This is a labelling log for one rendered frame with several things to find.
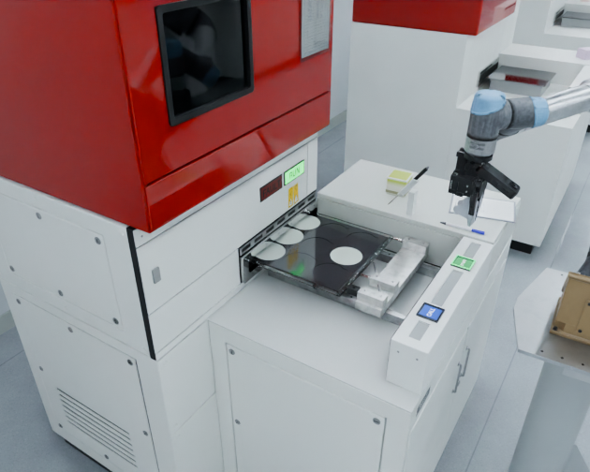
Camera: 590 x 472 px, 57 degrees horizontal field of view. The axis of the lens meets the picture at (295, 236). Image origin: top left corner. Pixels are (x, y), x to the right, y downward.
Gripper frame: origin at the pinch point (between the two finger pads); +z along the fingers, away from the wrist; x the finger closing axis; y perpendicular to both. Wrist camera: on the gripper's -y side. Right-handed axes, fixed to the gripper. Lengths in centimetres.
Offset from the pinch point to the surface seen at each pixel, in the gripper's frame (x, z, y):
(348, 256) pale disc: 5.6, 20.3, 33.7
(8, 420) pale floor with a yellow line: 69, 111, 154
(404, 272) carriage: 1.7, 22.1, 16.7
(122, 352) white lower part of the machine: 66, 33, 72
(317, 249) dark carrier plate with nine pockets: 7.7, 20.4, 44.1
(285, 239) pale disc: 8, 20, 56
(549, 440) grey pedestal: -5, 71, -36
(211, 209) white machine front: 40, -5, 58
